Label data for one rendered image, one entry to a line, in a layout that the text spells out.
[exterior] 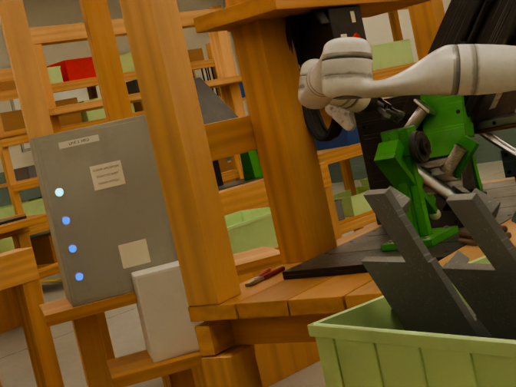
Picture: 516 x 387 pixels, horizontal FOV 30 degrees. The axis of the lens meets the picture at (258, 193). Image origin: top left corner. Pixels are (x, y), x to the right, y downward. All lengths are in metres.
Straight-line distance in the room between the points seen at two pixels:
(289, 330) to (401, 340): 0.91
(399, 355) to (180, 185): 0.98
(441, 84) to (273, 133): 0.77
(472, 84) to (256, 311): 0.69
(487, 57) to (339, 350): 0.64
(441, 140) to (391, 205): 1.20
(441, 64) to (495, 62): 0.09
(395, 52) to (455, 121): 6.44
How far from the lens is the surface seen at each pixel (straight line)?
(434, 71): 1.74
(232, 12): 2.36
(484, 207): 1.15
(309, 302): 2.00
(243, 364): 2.21
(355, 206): 8.16
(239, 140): 2.42
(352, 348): 1.35
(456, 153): 2.41
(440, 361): 1.23
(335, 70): 1.73
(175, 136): 2.12
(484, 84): 1.76
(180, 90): 2.14
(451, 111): 2.47
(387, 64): 8.76
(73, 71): 10.17
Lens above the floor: 1.27
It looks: 5 degrees down
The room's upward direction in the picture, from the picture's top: 12 degrees counter-clockwise
